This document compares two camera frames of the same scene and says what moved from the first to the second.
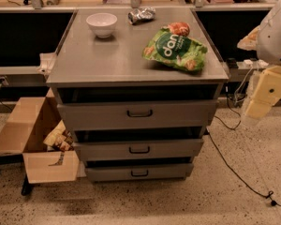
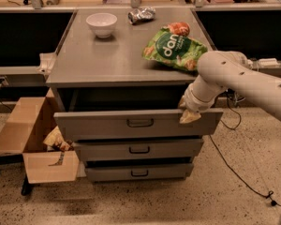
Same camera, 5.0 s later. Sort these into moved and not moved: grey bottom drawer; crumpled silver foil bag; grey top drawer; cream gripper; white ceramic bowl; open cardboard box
Moved: cream gripper; grey top drawer
Not moved: open cardboard box; crumpled silver foil bag; grey bottom drawer; white ceramic bowl
